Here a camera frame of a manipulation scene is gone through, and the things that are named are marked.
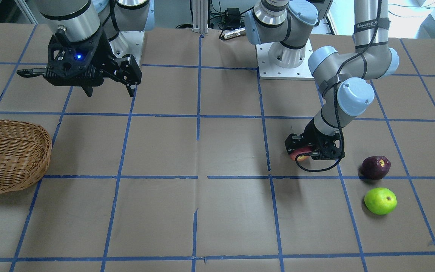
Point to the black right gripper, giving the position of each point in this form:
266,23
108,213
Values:
106,53

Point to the red apple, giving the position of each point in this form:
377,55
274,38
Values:
299,153

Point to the black power adapter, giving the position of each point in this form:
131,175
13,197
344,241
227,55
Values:
232,15

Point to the aluminium frame post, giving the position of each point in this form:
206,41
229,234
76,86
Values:
200,12

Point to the woven wicker basket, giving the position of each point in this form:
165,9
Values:
25,152

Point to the metal connector plug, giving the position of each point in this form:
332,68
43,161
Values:
232,34

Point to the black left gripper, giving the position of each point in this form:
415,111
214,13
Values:
310,136

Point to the dark purple apple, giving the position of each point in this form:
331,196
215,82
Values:
375,167

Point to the green apple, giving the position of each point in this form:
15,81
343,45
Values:
380,201

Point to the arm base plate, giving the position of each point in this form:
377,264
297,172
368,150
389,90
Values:
128,42
275,62

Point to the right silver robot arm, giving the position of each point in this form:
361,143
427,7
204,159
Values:
82,18

